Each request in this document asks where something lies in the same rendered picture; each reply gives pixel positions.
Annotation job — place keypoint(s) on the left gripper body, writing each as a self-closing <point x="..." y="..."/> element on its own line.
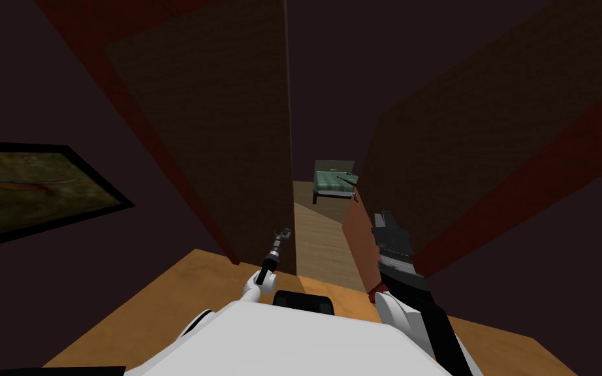
<point x="282" y="236"/>

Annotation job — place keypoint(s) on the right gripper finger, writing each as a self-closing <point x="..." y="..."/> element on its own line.
<point x="391" y="220"/>
<point x="380" y="222"/>

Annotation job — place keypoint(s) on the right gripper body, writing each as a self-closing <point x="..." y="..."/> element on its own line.
<point x="394" y="246"/>

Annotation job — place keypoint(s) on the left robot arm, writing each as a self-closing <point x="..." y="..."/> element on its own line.
<point x="266" y="272"/>

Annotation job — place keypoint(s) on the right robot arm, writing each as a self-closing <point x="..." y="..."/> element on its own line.
<point x="420" y="313"/>

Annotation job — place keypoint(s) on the green bed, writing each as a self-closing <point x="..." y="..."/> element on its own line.
<point x="328" y="180"/>

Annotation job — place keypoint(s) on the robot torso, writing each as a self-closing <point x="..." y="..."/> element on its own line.
<point x="290" y="344"/>

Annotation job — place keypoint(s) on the brown door leaf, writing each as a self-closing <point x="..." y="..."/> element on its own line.
<point x="478" y="130"/>
<point x="217" y="120"/>

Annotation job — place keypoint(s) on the black framed wall picture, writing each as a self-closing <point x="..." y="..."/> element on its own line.
<point x="29" y="190"/>

